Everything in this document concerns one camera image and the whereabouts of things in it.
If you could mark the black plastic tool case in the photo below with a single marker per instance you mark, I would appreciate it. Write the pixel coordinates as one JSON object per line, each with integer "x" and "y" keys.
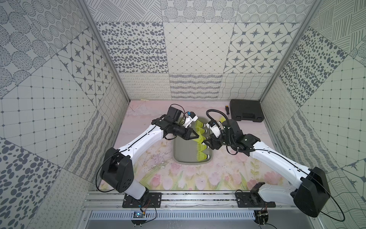
{"x": 248, "y": 110}

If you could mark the yellow shuttlecock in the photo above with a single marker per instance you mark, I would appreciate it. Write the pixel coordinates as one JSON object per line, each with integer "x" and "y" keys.
{"x": 200, "y": 131}
{"x": 199, "y": 124}
{"x": 201, "y": 156}
{"x": 200, "y": 139}
{"x": 222, "y": 119}
{"x": 201, "y": 147}

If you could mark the aluminium mounting rail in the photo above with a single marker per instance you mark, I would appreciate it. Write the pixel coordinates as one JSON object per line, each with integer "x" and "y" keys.
{"x": 180, "y": 200}

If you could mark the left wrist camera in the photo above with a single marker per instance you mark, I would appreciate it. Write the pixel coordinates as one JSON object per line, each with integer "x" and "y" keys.
{"x": 177, "y": 114}

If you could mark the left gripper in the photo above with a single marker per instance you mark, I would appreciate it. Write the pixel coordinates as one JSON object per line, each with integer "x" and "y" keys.
{"x": 188, "y": 133}

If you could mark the grey plastic storage box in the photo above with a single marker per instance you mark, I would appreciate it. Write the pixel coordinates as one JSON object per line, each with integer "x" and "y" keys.
{"x": 185, "y": 151}

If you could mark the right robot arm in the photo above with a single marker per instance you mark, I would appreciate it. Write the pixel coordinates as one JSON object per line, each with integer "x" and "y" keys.
{"x": 307, "y": 189}

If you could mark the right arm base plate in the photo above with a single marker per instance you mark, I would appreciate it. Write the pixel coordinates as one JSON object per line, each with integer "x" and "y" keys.
{"x": 249, "y": 200}

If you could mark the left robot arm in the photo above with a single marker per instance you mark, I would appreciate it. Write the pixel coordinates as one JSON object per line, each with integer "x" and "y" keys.
{"x": 117, "y": 168}

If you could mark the green circuit board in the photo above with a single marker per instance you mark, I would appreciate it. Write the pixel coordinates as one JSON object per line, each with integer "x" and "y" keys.
{"x": 138, "y": 215}

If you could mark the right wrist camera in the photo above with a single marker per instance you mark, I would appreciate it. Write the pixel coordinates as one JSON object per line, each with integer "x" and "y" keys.
{"x": 215, "y": 127}

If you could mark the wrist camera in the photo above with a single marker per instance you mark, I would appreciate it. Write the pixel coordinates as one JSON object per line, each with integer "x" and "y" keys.
{"x": 215, "y": 127}
{"x": 177, "y": 114}

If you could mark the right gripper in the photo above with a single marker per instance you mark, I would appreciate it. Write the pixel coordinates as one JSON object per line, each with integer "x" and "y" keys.
{"x": 213, "y": 141}

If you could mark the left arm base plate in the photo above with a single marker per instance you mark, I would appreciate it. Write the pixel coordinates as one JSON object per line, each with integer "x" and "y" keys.
{"x": 142, "y": 199}

